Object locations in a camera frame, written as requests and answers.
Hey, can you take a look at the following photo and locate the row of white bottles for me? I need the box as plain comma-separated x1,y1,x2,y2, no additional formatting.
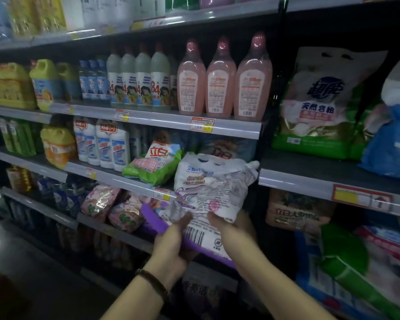
61,0,167,30

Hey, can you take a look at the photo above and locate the person's left hand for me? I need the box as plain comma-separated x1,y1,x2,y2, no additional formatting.
151,212,200,281

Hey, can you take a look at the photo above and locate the dark metal shelving unit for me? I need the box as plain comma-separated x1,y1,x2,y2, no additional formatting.
258,0,400,320

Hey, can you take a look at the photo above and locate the grey metal shelving unit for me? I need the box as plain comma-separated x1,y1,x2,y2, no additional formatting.
0,0,282,297

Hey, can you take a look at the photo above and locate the yellow jug blue label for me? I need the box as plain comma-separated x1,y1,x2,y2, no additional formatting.
29,59,63,112

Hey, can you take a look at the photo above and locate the pink liquid bottle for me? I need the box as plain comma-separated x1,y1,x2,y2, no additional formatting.
205,35,237,119
177,39,207,116
234,31,273,123

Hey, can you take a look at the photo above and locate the row of green bottles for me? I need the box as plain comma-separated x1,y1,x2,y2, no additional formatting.
0,117,44,157

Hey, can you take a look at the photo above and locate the white cleaner bottle blue label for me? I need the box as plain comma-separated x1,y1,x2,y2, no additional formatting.
110,121,131,172
73,117,98,164
95,119,116,169

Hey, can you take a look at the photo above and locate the dark beaded bracelet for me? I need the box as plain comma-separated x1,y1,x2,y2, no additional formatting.
135,268,170,303

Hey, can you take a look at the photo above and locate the yellow liquid bottle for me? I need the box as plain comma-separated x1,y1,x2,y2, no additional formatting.
6,166,32,194

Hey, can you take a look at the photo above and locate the blue and white detergent bag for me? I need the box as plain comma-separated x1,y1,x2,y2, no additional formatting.
295,230,374,320

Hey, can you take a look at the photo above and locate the row of yellow packets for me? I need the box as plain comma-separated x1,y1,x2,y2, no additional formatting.
6,0,67,34

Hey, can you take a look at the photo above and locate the white and purple detergent bag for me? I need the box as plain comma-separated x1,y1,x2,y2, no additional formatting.
140,152,261,269

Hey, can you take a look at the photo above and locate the small blue label bottle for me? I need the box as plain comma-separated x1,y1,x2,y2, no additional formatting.
79,60,90,100
97,59,111,101
88,59,100,100

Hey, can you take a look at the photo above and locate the person's left forearm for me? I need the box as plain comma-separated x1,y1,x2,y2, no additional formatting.
101,266,188,320

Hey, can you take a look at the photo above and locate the row of blue detergent bags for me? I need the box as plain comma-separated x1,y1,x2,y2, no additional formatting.
36,176,88,218

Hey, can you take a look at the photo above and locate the pink floral detergent bag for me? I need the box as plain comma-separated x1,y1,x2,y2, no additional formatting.
108,194,146,233
81,184,121,222

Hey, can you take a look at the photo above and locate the person's right hand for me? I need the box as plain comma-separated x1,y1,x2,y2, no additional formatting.
207,210,258,261

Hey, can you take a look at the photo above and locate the person's right forearm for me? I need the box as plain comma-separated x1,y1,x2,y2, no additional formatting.
225,247,335,320

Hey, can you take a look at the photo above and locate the beige soap powder bag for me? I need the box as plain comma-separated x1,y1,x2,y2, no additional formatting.
266,189,336,236

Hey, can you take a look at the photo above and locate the green and white detergent bag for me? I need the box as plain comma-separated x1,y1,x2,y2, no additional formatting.
122,142,183,187

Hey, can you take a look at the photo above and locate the large white green powder bag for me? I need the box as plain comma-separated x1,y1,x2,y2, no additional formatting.
272,46,389,160

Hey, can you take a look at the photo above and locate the blue and white powder bag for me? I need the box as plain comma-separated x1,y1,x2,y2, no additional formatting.
358,52,400,181

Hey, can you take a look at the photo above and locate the yellow multipack of bottles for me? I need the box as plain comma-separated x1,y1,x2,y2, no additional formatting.
0,63,37,110

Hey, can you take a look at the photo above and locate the white detergent bag red print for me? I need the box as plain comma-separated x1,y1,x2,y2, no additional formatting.
200,139,258,164

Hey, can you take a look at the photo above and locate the white bleach bottle cartoon label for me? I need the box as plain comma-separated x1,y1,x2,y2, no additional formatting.
106,51,123,106
150,45,171,109
135,46,153,107
121,50,138,106

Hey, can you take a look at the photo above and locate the green refill bag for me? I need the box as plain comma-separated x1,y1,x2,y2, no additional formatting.
320,223,400,320

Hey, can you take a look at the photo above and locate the yellow jug orange label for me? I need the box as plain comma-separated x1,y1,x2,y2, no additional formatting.
40,124,78,170

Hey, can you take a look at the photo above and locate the wide red yellow price tag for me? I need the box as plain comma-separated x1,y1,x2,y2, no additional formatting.
332,184,393,212

